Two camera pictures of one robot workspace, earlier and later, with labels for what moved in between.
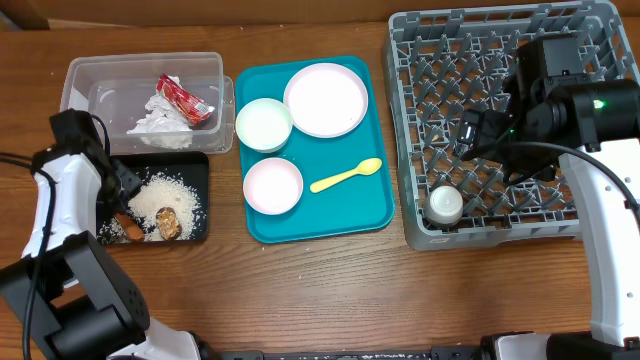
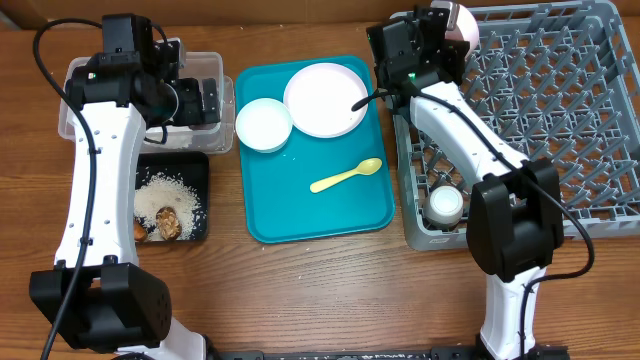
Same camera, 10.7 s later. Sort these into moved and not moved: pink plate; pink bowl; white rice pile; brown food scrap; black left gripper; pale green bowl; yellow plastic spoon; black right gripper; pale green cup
Moved: black right gripper; pink bowl; black left gripper
Not moved: yellow plastic spoon; pale green bowl; pink plate; white rice pile; brown food scrap; pale green cup
